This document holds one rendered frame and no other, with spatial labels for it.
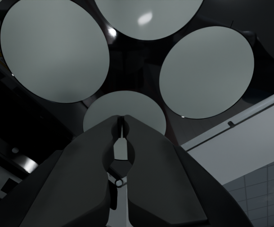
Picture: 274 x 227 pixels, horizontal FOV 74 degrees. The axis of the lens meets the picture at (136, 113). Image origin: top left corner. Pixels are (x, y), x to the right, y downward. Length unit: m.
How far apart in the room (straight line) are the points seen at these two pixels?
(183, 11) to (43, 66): 0.14
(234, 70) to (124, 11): 0.13
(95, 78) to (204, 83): 0.12
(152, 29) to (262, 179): 1.98
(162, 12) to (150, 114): 0.10
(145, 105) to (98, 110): 0.05
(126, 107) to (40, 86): 0.09
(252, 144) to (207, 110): 0.20
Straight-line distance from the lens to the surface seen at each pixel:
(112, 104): 0.21
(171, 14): 0.19
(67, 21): 0.19
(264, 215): 2.60
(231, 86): 0.23
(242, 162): 0.44
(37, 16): 0.20
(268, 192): 2.28
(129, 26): 0.18
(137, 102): 0.20
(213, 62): 0.21
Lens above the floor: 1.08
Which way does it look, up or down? 60 degrees down
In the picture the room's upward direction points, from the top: 175 degrees clockwise
